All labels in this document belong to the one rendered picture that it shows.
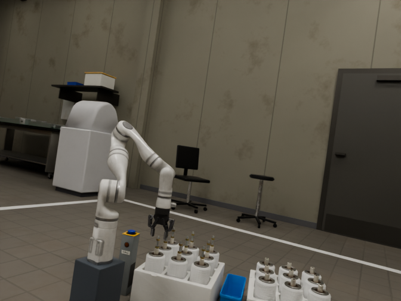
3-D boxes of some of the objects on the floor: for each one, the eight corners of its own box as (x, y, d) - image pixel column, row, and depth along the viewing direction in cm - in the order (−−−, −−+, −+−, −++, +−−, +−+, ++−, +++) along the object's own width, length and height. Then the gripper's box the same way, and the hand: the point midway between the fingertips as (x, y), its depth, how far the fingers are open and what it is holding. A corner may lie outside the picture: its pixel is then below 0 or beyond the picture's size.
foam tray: (206, 328, 144) (211, 288, 144) (128, 306, 153) (133, 269, 154) (220, 294, 182) (225, 263, 182) (157, 278, 191) (162, 248, 192)
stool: (282, 226, 407) (289, 179, 408) (266, 230, 368) (273, 178, 368) (247, 217, 438) (253, 173, 438) (229, 220, 399) (236, 172, 399)
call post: (125, 296, 163) (133, 236, 163) (113, 292, 165) (122, 234, 165) (131, 291, 170) (139, 233, 170) (120, 288, 172) (127, 231, 172)
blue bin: (238, 323, 152) (241, 299, 152) (215, 318, 154) (219, 293, 154) (243, 298, 181) (246, 277, 181) (225, 293, 183) (227, 273, 183)
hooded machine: (91, 187, 497) (103, 106, 498) (119, 195, 466) (132, 108, 467) (49, 189, 435) (62, 95, 436) (78, 197, 403) (92, 97, 404)
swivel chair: (212, 211, 444) (221, 150, 445) (191, 215, 397) (201, 147, 397) (180, 203, 472) (188, 146, 472) (157, 206, 424) (166, 143, 425)
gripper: (146, 203, 158) (141, 236, 158) (173, 209, 154) (169, 242, 153) (153, 202, 165) (148, 233, 165) (179, 208, 161) (175, 239, 160)
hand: (159, 235), depth 159 cm, fingers open, 6 cm apart
